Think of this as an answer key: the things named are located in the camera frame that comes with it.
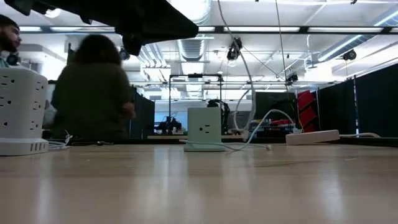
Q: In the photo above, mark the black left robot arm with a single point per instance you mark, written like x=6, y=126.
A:
x=56, y=7

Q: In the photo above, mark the person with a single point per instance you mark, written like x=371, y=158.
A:
x=9, y=37
x=90, y=93

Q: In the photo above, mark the long ceiling light strip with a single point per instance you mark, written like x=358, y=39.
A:
x=261, y=29

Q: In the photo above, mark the coloured bin shelf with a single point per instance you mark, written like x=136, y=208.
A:
x=280, y=122

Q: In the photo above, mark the black ceiling spotlight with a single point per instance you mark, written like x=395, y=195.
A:
x=349, y=55
x=291, y=78
x=13, y=59
x=234, y=51
x=125, y=54

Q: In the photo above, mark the red storage bin rack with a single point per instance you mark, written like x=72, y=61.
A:
x=306, y=116

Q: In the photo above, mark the black monitor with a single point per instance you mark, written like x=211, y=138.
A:
x=276, y=102

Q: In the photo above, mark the black metal station frame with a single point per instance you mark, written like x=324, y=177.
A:
x=195, y=75

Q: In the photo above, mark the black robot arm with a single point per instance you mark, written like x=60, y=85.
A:
x=225, y=115

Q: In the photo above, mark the mint green cube power strip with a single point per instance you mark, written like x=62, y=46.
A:
x=203, y=124

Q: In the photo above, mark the silver ceiling air duct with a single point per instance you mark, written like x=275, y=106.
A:
x=192, y=49

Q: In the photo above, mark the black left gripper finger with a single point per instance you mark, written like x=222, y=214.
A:
x=168, y=21

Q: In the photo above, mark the white tower power strip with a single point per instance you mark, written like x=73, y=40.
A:
x=21, y=109

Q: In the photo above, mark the white flat power strip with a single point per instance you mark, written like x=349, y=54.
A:
x=311, y=137

